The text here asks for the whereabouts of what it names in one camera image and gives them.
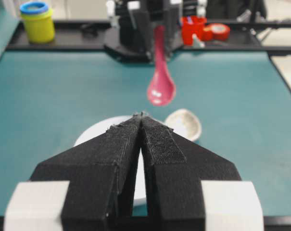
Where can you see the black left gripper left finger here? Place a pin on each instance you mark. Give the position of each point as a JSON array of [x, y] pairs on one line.
[[101, 174]]

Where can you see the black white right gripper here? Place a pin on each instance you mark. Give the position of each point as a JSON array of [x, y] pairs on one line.
[[131, 35]]

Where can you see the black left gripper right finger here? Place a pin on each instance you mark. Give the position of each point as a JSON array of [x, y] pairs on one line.
[[174, 169]]

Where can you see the pink plastic soup spoon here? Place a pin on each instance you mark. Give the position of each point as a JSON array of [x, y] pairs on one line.
[[161, 90]]

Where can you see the white round bowl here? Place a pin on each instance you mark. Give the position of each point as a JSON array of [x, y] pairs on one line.
[[98, 129]]

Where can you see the speckled ceramic spoon rest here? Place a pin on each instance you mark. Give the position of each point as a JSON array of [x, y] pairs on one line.
[[185, 123]]

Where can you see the red plastic cup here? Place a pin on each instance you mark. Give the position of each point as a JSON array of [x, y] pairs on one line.
[[192, 25]]

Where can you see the red tape roll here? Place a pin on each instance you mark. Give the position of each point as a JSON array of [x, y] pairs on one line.
[[215, 31]]

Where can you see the yellow cup with blue rim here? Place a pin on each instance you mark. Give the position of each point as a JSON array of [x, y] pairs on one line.
[[38, 22]]

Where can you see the black frame rail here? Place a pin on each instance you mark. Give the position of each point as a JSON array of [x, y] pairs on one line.
[[100, 36]]

